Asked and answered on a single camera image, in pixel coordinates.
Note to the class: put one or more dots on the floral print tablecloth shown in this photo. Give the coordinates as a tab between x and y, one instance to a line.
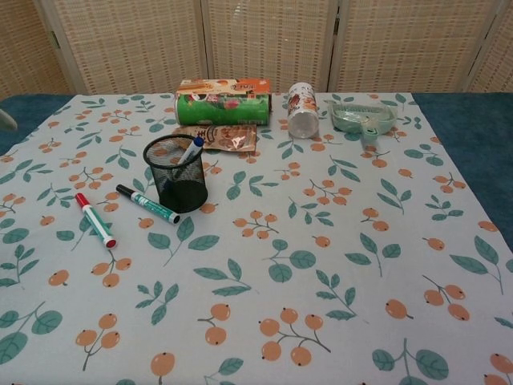
280	248

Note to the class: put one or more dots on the woven folding screen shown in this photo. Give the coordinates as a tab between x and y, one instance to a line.
256	44

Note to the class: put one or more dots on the white printed bottle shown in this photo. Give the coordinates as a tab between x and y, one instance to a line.
303	108

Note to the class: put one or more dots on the brown snack pouch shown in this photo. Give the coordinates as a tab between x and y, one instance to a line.
228	138

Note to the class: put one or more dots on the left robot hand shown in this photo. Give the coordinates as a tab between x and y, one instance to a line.
7	121

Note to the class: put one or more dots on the green chips can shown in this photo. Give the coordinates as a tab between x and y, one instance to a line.
224	109

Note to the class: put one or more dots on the blue cap marker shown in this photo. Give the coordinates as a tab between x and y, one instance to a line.
191	150

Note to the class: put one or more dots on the black mesh pen holder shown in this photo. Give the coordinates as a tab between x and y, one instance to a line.
184	196

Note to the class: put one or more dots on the green dustpan brush set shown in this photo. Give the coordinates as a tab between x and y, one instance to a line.
360	118

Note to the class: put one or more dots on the red cap marker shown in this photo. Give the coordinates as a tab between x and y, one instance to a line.
96	222

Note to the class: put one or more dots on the orange snack box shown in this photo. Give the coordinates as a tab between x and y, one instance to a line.
224	85

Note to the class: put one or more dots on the black cap marker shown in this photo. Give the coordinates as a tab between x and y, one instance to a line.
148	204

